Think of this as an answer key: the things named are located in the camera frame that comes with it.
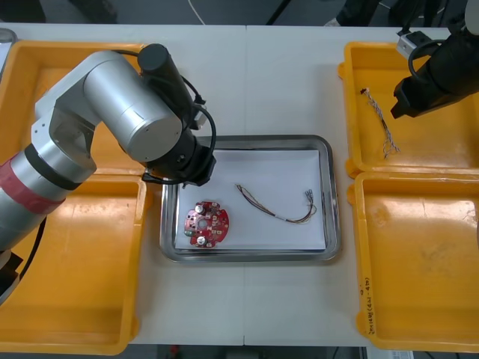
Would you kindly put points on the white paper sheet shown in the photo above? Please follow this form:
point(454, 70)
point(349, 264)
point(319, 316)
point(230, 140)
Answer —
point(262, 232)

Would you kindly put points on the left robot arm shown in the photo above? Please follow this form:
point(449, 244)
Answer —
point(112, 97)

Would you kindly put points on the grey metal container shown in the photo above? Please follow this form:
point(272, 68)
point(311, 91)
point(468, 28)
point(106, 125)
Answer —
point(7, 35)

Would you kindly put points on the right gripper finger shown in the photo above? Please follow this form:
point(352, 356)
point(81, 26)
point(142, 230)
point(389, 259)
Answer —
point(402, 110)
point(406, 88)

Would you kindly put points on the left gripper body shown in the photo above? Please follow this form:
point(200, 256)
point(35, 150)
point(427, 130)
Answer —
point(187, 164)

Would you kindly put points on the black diagonal bar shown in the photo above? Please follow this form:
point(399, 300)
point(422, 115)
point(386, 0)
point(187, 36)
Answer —
point(281, 13)

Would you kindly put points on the steel tray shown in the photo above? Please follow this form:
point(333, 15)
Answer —
point(333, 209)

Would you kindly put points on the yellow-orange plastic bin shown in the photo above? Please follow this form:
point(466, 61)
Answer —
point(22, 75)
point(430, 149)
point(411, 261)
point(93, 261)

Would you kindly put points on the round red circuit board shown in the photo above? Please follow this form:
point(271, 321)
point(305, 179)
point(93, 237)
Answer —
point(207, 224)

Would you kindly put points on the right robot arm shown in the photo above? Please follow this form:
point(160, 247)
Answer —
point(456, 56)

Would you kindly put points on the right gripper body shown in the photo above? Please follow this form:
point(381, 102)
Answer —
point(438, 95)

